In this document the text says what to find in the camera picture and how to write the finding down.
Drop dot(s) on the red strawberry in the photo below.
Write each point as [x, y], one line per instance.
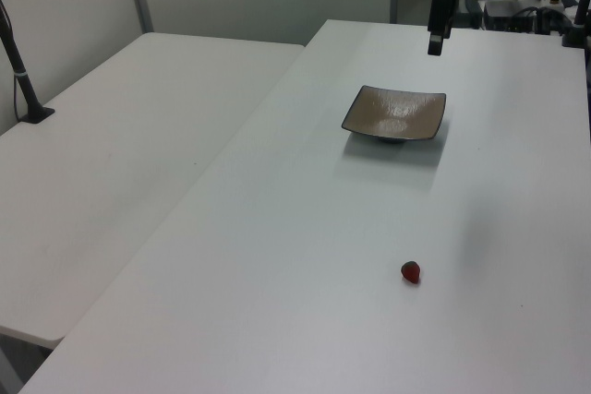
[411, 271]

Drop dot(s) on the square brown ceramic plate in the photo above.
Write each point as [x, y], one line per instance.
[394, 110]

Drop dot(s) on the black electronics control box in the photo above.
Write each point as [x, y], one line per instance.
[508, 15]

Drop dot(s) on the black clamp camera stand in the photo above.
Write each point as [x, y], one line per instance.
[576, 20]

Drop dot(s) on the black camera stand with band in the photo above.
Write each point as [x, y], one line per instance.
[20, 75]

